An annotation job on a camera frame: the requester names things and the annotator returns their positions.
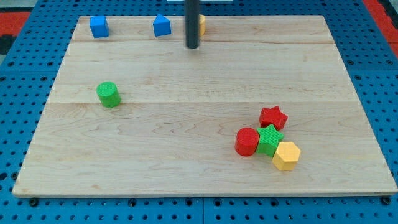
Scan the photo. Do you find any light wooden board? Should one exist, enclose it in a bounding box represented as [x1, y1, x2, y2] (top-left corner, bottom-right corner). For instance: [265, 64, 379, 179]
[12, 16, 397, 198]

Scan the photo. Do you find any blue pentagon block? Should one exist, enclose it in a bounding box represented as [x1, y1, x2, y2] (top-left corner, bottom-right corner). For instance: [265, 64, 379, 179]
[152, 14, 172, 37]

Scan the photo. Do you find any blue cube block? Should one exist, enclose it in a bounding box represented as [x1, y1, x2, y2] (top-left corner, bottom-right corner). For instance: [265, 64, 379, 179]
[90, 16, 109, 38]

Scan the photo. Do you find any yellow hexagon block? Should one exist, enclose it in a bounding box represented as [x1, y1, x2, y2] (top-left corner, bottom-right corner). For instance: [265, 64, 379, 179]
[272, 142, 301, 171]

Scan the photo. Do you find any yellow heart block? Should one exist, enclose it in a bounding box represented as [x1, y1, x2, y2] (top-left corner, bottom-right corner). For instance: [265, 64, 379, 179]
[199, 14, 206, 37]

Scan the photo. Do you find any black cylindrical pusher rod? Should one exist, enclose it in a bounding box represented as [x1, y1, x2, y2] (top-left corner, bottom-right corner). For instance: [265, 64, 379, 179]
[184, 0, 200, 49]

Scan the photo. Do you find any red star block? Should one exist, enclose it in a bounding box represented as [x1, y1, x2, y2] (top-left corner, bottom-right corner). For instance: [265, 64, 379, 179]
[259, 106, 288, 131]

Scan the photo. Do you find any red cylinder block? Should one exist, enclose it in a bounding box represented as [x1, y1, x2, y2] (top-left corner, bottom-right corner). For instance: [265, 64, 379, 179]
[234, 127, 259, 156]

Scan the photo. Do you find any green star block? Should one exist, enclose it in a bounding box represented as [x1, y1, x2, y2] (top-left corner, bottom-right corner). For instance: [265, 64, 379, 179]
[256, 124, 284, 157]

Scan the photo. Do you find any green cylinder block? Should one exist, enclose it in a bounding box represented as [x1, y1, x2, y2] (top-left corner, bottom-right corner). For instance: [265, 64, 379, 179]
[96, 82, 121, 108]

